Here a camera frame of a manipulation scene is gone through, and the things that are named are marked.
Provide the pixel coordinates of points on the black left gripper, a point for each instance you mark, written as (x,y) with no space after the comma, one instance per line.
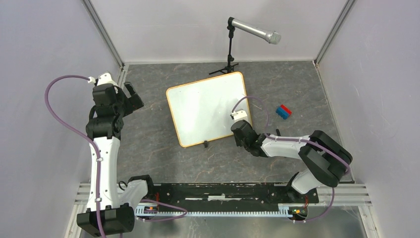
(132,103)

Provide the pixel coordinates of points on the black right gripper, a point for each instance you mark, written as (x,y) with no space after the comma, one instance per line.
(237,142)

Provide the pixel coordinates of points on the yellow framed whiteboard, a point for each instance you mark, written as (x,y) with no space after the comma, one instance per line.
(201,110)

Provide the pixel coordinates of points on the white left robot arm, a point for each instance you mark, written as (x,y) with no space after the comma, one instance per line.
(110,213)

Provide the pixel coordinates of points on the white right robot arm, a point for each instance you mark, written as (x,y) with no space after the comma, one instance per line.
(326,160)

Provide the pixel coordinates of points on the blue red toy brick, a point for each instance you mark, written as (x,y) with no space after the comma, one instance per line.
(283,112)

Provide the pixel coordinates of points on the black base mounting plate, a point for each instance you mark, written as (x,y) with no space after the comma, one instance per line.
(228,197)

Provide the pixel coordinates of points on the black microphone tripod stand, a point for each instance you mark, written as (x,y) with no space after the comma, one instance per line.
(229,68)

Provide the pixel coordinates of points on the silver microphone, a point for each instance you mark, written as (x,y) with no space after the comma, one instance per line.
(272,37)

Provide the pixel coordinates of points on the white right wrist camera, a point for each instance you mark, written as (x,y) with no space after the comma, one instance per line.
(239,115)

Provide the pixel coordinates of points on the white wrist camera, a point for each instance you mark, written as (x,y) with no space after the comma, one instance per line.
(105,78)
(239,115)

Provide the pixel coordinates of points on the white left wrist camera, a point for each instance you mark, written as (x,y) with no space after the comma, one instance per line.
(105,78)

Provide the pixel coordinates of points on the white slotted cable duct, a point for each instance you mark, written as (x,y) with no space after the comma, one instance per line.
(281,212)

